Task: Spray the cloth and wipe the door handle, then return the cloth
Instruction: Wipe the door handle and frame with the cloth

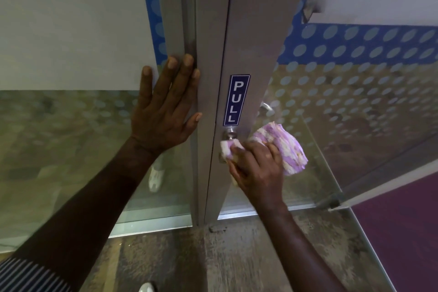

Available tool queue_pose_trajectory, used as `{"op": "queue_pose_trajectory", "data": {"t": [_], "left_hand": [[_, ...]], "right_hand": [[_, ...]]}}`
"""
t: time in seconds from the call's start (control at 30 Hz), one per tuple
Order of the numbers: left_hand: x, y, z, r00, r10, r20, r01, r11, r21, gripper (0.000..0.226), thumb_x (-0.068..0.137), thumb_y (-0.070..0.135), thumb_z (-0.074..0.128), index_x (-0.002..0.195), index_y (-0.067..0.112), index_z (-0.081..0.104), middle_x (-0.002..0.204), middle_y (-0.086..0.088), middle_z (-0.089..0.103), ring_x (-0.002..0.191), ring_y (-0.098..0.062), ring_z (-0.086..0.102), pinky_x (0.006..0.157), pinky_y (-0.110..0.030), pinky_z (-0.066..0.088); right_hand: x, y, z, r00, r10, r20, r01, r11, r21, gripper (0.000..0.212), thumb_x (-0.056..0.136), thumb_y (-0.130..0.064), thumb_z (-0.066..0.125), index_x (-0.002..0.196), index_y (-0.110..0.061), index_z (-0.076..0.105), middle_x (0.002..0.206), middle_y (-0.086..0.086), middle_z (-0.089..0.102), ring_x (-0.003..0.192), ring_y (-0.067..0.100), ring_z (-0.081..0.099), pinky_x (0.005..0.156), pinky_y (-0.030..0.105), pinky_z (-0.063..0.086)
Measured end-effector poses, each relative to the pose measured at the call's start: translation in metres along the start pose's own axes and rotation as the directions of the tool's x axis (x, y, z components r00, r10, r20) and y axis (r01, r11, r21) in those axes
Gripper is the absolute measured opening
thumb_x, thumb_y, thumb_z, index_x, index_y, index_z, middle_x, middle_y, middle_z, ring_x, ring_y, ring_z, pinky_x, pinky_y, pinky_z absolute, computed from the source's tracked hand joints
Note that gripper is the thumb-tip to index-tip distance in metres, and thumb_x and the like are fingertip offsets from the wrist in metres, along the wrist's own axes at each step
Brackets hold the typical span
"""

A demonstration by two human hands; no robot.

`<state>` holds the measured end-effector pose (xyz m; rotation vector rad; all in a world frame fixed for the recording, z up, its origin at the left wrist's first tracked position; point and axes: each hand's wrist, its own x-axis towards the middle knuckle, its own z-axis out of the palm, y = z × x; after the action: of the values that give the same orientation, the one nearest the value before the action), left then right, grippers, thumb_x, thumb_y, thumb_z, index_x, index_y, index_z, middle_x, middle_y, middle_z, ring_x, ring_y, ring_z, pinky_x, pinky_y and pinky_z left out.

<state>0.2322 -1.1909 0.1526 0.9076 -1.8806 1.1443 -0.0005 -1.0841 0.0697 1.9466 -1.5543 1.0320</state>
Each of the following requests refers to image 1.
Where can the purple striped cleaning cloth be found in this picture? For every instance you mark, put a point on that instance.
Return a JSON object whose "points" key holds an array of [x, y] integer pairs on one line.
{"points": [[291, 151]]}

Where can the striped shirt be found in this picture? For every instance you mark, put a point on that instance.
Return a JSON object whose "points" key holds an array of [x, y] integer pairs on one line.
{"points": [[27, 276]]}

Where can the white shoe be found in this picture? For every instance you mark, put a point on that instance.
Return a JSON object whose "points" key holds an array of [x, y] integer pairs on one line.
{"points": [[148, 287]]}

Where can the blue pull sign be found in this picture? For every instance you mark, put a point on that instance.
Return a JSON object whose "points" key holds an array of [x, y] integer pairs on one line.
{"points": [[236, 100]]}

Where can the person's right hand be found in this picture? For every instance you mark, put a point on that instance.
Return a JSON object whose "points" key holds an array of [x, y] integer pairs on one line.
{"points": [[263, 175]]}

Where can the aluminium framed glass door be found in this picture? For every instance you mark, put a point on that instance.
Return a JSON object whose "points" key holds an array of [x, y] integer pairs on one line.
{"points": [[260, 28]]}

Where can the dotted glass partition panel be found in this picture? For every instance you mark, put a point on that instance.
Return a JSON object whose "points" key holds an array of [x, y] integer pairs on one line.
{"points": [[208, 11]]}

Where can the person's right forearm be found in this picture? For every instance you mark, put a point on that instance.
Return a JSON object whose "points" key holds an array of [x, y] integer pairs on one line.
{"points": [[301, 254]]}

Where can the person's left forearm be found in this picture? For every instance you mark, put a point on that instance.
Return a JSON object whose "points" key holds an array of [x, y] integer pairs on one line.
{"points": [[85, 220]]}

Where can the person's left hand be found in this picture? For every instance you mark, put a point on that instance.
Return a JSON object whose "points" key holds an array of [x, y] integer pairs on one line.
{"points": [[164, 124]]}

